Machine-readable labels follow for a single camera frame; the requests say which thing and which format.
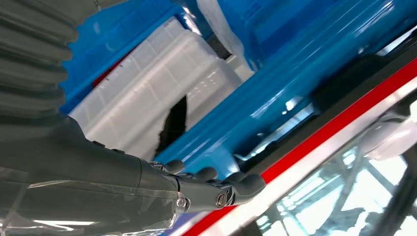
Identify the red barrier belt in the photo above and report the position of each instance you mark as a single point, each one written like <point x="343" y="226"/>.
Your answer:
<point x="325" y="130"/>

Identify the white plastic crate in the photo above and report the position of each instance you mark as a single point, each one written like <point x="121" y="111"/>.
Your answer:
<point x="137" y="123"/>
<point x="130" y="62"/>

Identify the blue metal shelf rack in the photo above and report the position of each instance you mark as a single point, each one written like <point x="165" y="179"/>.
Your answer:
<point x="260" y="97"/>

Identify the red flat item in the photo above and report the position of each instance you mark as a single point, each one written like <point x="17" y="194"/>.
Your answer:
<point x="110" y="71"/>

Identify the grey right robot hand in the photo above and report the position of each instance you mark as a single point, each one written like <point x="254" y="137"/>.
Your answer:
<point x="97" y="189"/>

